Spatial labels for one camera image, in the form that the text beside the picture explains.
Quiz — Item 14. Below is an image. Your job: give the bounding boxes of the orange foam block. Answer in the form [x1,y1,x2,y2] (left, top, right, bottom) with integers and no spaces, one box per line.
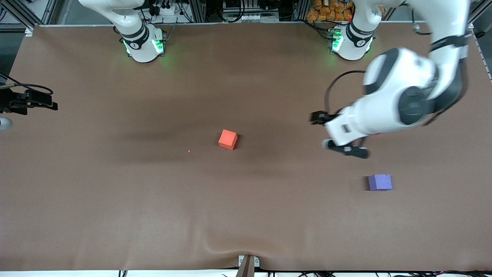
[218,129,238,151]

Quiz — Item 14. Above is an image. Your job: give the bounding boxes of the purple foam block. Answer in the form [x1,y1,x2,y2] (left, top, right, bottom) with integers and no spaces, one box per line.
[368,174,393,192]

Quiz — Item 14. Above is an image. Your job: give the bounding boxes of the green-lit controller box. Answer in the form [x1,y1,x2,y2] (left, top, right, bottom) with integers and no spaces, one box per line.
[153,29,167,55]
[327,28,343,54]

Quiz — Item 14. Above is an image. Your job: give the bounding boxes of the pile of orange bags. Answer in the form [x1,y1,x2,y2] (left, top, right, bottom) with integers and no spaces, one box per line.
[306,0,353,22]

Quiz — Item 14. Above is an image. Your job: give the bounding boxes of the white power strip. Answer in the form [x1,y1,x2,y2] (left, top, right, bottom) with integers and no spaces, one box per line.
[153,3,181,17]

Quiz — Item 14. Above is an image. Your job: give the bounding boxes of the grey table clamp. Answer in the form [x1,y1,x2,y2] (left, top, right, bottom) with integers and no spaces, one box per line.
[238,255,260,277]

